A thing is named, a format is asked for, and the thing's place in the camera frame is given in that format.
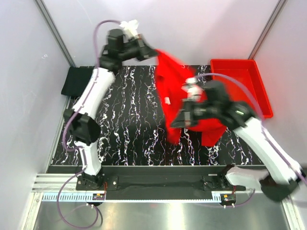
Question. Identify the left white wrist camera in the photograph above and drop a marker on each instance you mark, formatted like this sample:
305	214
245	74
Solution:
130	27

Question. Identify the folded black t shirt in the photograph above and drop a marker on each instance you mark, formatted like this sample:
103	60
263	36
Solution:
76	81

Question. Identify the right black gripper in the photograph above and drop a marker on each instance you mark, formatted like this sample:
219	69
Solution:
183	119

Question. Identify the small electronics board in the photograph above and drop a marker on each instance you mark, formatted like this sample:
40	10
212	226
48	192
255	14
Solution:
99	196
229	197

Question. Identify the red t shirt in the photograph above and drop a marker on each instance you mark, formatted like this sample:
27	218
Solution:
170	75

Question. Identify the aluminium table edge rail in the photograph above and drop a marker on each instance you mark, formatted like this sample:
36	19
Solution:
225	180

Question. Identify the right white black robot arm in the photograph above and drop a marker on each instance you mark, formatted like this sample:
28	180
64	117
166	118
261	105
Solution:
282	175

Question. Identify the aluminium frame post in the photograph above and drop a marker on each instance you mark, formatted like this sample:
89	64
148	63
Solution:
52	27
267	28

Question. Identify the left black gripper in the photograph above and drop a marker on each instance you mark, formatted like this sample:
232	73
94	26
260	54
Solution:
144	51

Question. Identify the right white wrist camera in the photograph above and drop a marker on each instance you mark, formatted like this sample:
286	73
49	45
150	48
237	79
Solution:
192	88

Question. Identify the right aluminium frame post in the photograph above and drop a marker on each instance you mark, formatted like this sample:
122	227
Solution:
267	28

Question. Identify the left small electronics board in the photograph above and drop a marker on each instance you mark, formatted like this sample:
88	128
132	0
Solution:
99	196

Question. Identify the red plastic bin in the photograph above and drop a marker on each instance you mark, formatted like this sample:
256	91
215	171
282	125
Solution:
247	73

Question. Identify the right small electronics board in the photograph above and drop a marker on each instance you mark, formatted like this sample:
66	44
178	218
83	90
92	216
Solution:
229	197

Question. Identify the left aluminium frame post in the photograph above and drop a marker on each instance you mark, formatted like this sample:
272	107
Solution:
52	27

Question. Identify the white slotted cable duct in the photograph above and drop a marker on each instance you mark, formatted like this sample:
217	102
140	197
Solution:
214	198

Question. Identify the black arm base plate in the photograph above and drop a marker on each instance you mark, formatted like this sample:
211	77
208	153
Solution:
158	192

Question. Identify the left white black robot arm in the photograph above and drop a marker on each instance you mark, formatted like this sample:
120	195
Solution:
121	45

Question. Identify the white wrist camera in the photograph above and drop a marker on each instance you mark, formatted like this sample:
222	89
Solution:
130	27
192	88

